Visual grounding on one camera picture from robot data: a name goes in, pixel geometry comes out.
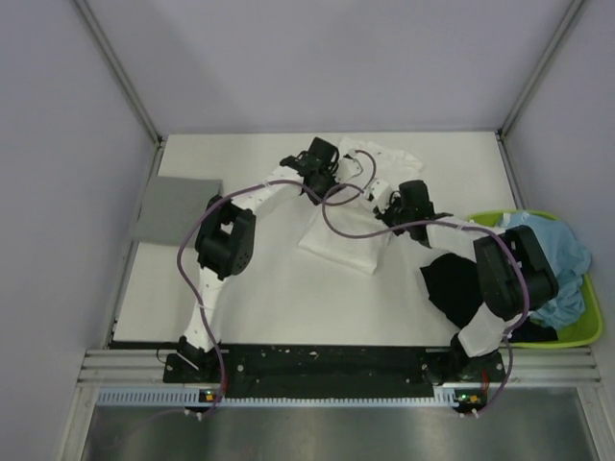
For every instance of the black t shirt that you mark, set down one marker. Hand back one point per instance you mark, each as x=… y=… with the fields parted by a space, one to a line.
x=453 y=287

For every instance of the grey slotted cable duct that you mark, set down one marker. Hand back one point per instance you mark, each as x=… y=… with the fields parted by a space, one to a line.
x=201 y=399

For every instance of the light blue t shirt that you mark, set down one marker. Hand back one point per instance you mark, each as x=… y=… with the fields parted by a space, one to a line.
x=570 y=261

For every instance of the white daisy print t shirt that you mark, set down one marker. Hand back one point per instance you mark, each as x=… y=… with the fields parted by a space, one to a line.
x=346 y=232

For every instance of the left aluminium corner post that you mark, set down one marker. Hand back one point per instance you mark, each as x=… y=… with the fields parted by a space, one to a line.
x=118 y=73

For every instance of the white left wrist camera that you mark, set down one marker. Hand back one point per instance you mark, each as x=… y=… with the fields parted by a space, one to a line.
x=349 y=167

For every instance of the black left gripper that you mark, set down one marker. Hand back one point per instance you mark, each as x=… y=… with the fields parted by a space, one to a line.
x=331 y=171

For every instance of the right aluminium corner post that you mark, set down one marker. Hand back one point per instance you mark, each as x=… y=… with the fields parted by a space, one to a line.
x=568 y=22

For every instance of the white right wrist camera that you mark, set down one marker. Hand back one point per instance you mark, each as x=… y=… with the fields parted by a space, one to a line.
x=377 y=196

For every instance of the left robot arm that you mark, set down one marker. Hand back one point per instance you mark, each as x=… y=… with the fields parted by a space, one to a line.
x=225 y=237

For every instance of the green plastic basket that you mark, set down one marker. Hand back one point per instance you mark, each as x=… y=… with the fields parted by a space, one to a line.
x=531 y=335

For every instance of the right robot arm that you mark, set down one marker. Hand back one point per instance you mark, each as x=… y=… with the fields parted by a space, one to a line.
x=486 y=280

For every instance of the folded grey t shirt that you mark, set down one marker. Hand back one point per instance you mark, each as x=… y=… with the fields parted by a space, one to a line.
x=170 y=207

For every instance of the aluminium front frame rail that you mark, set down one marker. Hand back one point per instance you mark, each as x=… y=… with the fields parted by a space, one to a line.
x=522 y=367

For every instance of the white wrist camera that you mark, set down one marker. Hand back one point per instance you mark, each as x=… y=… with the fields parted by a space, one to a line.
x=377 y=196
x=349 y=167

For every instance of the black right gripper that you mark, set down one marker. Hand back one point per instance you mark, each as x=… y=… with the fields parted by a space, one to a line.
x=395 y=200

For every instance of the aluminium corner post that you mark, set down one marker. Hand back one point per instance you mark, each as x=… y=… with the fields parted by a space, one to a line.
x=118 y=73
x=568 y=22

